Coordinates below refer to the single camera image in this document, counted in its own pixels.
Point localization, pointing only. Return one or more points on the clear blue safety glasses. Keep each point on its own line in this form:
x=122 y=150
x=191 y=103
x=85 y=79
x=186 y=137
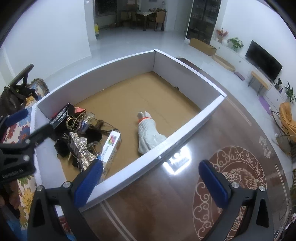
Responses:
x=91 y=124

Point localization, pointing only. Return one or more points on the wooden dining chair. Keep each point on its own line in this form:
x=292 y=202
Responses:
x=159 y=21

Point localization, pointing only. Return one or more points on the black flat television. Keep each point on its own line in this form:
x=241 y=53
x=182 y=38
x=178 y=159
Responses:
x=263 y=61

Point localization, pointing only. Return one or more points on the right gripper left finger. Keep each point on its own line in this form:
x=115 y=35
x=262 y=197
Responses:
x=44 y=222

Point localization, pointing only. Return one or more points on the large white cardboard box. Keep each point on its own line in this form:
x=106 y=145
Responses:
x=179 y=98

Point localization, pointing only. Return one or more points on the black velvet pouch with chain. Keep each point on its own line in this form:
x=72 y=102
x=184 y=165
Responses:
x=93 y=135

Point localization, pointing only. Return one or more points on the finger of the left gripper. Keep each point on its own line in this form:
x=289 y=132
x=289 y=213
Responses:
x=10 y=120
x=35 y=139

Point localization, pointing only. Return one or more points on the purple floor mat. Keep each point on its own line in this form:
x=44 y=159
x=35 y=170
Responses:
x=265 y=105

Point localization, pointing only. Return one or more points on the red flower vase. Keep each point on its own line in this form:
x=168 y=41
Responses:
x=221 y=34

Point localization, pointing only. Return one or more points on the black printed box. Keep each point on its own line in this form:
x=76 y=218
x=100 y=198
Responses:
x=67 y=111

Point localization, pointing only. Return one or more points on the blue white toothpaste box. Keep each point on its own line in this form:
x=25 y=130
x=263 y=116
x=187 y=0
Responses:
x=108 y=153

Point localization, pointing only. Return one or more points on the green potted plant left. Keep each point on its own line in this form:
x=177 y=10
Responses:
x=235 y=44

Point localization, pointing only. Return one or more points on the black glass display cabinet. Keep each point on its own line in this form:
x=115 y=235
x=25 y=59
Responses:
x=203 y=19

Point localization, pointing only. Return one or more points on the white knit glove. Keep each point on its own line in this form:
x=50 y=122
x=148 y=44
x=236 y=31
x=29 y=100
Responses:
x=148 y=135

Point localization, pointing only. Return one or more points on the black velvet pouch with cord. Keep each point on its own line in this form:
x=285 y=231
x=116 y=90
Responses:
x=62 y=147

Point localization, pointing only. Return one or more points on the rhinestone bow hair clip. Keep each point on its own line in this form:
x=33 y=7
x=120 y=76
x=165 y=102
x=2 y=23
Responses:
x=78 y=145

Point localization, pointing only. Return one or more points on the green potted plant right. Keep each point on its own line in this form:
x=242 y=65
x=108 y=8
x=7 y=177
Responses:
x=289 y=93

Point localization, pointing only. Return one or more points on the wooden bench stool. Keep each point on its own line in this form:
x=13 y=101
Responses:
x=258 y=81

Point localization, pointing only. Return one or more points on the orange lounge chair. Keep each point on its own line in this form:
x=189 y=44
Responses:
x=284 y=120

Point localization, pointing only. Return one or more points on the round beige pet bed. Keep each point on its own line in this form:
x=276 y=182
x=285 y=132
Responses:
x=223 y=63

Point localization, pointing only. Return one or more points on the green potted plant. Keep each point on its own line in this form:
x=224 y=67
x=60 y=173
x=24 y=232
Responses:
x=289 y=93
x=235 y=44

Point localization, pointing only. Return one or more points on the brown cardboard box on floor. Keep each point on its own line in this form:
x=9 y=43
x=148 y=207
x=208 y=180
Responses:
x=203 y=47

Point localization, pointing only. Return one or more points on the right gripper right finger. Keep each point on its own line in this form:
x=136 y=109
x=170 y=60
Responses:
x=257 y=222

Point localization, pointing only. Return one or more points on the red candy wrapper pouch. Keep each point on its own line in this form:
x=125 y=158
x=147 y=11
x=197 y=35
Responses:
x=79 y=110

